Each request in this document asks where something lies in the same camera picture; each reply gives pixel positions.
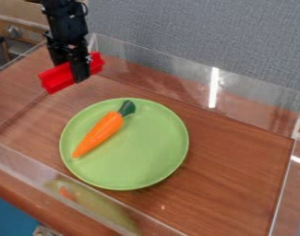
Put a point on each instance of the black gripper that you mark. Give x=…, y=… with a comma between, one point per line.
x=67, y=43

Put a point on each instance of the red plastic block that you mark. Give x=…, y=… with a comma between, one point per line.
x=58, y=77

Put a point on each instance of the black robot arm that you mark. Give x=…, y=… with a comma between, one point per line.
x=63, y=13

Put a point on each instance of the wooden cabinet with knob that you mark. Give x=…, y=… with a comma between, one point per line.
x=21, y=33

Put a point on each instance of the orange toy carrot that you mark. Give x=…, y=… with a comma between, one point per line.
x=104, y=129

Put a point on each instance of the green round plate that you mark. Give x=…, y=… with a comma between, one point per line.
x=140, y=155

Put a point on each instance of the clear acrylic tray enclosure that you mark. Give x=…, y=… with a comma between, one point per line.
x=237, y=185

